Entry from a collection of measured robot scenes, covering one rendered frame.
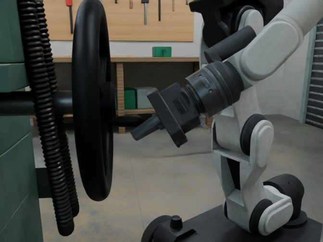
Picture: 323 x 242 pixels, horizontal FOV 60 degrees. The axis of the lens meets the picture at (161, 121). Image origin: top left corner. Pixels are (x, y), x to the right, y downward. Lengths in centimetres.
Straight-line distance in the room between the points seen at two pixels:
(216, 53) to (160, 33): 325
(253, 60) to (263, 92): 389
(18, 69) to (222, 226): 109
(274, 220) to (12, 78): 101
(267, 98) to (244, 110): 354
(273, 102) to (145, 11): 227
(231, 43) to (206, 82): 9
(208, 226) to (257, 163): 44
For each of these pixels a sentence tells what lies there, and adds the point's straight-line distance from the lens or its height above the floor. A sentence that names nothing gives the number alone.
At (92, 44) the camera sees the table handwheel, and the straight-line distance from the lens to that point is 31.
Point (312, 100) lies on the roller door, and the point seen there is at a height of 32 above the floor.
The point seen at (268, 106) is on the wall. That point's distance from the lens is 448.
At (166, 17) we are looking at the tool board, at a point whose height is 134.
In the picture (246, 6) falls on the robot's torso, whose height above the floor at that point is 101.
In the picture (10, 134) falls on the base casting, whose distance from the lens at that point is 59.
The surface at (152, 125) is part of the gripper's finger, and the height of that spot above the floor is 75.
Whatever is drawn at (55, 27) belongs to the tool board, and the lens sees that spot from 374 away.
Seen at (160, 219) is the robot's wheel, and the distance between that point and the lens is 126.
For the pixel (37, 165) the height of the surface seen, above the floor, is 62.
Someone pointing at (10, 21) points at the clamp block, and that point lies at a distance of 36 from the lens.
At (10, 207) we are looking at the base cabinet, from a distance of 60.
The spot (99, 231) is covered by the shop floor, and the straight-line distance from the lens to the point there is 157.
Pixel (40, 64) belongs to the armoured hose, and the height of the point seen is 87.
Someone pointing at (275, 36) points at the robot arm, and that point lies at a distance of 53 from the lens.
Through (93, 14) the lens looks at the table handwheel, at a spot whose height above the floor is 92.
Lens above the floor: 88
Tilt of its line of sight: 13 degrees down
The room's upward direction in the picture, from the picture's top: straight up
